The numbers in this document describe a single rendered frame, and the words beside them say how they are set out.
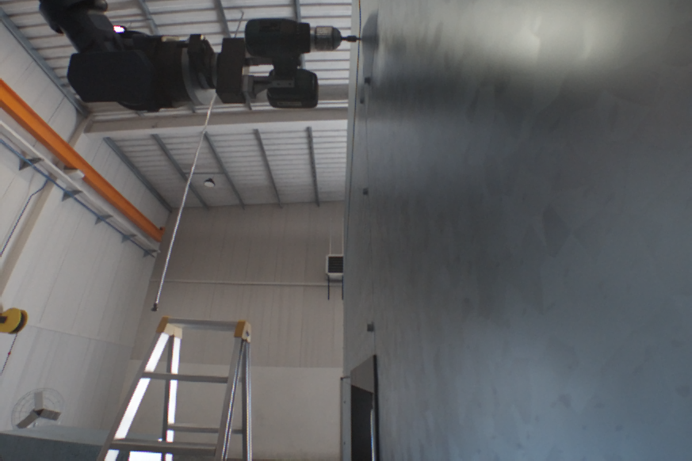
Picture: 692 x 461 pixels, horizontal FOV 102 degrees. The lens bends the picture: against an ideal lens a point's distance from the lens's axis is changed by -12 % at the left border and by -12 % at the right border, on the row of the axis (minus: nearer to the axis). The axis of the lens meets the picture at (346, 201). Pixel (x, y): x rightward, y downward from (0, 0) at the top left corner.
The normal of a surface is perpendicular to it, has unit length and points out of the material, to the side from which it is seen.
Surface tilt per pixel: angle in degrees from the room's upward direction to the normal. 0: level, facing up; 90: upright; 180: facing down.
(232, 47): 108
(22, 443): 90
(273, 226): 90
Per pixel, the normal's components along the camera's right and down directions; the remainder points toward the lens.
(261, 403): 0.02, -0.50
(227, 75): 0.02, -0.20
